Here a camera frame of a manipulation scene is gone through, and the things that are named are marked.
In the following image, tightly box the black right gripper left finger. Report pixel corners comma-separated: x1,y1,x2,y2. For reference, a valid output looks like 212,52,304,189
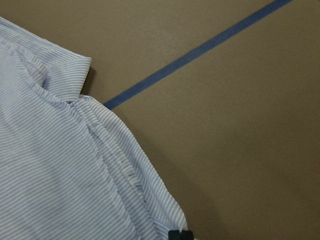
168,230,181,240

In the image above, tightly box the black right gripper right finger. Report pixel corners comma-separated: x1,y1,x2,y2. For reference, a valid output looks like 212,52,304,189
181,230,194,240

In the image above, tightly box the light blue striped shirt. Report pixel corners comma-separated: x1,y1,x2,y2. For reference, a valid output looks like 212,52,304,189
0,19,188,240

